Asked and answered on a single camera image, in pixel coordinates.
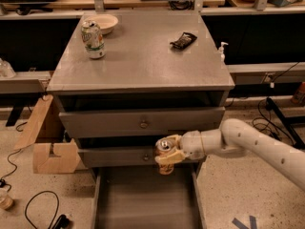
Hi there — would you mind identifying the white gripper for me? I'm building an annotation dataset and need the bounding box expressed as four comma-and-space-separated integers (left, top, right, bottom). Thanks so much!
155, 131, 205, 165

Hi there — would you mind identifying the orange soda can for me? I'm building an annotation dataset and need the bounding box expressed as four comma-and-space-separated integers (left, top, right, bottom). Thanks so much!
154, 138, 174, 176

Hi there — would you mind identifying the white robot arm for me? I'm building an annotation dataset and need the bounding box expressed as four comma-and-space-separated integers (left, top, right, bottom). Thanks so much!
154, 118, 305, 190

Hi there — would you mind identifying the grey top drawer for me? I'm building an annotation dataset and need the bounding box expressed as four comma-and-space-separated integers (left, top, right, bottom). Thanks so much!
59, 107, 225, 138

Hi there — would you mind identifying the grey drawer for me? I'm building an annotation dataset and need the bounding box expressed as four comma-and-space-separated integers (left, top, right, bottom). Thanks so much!
59, 107, 225, 138
91, 163, 207, 229
77, 143, 212, 168

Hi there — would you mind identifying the grey drawer cabinet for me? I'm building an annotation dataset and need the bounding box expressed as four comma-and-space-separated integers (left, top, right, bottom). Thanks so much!
46, 10, 236, 177

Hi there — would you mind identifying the grey bottom drawer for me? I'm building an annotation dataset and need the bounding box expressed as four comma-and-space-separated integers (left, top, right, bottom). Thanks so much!
91, 163, 207, 229

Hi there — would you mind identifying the grey middle drawer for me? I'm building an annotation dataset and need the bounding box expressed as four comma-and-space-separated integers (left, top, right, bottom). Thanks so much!
77, 143, 212, 168

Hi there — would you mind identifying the green white soda can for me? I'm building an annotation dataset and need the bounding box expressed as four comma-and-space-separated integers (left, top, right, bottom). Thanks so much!
81, 20, 105, 59

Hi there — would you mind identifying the white pump bottle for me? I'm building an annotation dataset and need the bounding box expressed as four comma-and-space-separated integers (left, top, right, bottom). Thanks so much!
218, 42, 229, 62

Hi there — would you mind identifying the black snack packet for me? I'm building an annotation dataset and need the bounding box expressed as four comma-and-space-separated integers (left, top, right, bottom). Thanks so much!
170, 32, 197, 50

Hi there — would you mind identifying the wooden block stand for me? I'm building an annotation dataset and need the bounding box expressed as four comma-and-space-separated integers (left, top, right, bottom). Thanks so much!
14, 94, 85, 174

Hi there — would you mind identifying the orange bottle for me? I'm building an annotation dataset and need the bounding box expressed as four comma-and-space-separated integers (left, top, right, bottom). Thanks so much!
292, 82, 305, 104

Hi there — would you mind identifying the white bowl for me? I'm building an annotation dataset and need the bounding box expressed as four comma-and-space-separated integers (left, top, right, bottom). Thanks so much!
87, 14, 118, 35

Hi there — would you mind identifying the clear plastic cup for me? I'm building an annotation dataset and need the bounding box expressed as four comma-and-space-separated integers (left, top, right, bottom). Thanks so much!
0, 189, 13, 210

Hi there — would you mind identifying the black floor cable left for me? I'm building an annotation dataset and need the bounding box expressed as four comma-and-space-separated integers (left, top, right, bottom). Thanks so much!
0, 121, 71, 229

